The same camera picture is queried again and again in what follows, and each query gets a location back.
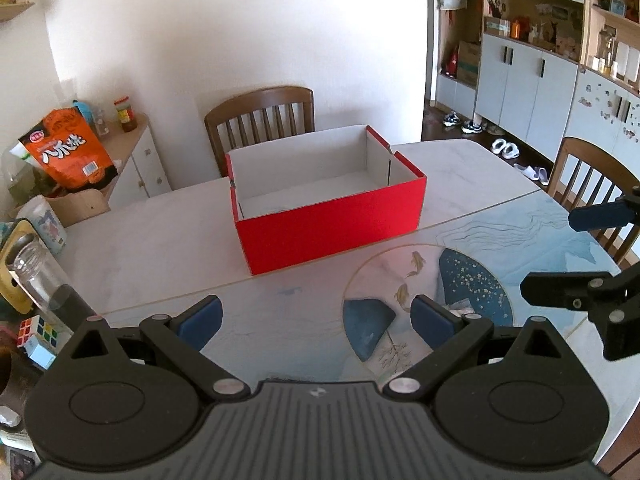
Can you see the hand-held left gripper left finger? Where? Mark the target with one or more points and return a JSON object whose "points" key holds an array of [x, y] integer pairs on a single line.
{"points": [[202, 321]]}

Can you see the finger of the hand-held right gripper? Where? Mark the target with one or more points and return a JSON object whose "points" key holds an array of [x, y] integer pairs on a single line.
{"points": [[565, 291], [595, 217]]}

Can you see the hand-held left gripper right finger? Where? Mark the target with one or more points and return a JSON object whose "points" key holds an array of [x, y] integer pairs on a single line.
{"points": [[430, 325]]}

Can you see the red cardboard box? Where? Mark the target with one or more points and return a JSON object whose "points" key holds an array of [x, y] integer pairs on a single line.
{"points": [[325, 230]]}

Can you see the printed white blue desktop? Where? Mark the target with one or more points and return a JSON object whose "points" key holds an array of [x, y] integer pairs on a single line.
{"points": [[165, 260]]}

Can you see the brown wooden chair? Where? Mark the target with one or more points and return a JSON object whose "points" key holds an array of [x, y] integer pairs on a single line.
{"points": [[260, 115], [595, 160]]}

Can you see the pair of white slippers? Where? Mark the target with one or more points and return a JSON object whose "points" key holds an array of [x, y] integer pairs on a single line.
{"points": [[504, 148], [532, 172]]}

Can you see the dark sneaker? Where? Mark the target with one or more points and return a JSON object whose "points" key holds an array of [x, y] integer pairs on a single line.
{"points": [[474, 126], [452, 119]]}

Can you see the rubik's cube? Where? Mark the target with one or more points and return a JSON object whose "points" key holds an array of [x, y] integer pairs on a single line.
{"points": [[40, 332]]}

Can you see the small light blue box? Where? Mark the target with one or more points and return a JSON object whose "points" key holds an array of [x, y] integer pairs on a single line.
{"points": [[42, 355]]}

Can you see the light wooden tray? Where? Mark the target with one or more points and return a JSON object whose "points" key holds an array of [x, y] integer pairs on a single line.
{"points": [[80, 205]]}

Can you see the clear glass jar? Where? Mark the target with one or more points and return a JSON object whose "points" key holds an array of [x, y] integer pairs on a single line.
{"points": [[40, 275]]}

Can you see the small white wood-topped cabinet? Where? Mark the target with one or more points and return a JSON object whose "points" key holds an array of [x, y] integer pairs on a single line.
{"points": [[142, 160]]}

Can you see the white blue printed tissue pack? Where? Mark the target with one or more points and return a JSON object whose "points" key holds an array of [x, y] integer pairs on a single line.
{"points": [[47, 225]]}

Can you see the brown cardboard box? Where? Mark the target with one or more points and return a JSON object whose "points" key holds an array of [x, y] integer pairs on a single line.
{"points": [[469, 62]]}

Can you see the yellow-framed container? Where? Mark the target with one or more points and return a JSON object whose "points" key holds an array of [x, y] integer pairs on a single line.
{"points": [[10, 265]]}

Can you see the red bottle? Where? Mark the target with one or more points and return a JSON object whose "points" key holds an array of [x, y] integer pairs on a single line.
{"points": [[451, 62]]}

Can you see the orange snack bag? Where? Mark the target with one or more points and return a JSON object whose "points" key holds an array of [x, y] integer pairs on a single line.
{"points": [[67, 150]]}

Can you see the red lidded jar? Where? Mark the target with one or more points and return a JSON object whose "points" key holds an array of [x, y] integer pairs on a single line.
{"points": [[125, 115]]}

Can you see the large white wall cabinet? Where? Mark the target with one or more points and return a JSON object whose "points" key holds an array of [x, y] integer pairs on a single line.
{"points": [[530, 75]]}

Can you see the wooden wall shelf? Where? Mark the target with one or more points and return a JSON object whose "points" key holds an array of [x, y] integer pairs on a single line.
{"points": [[15, 10]]}

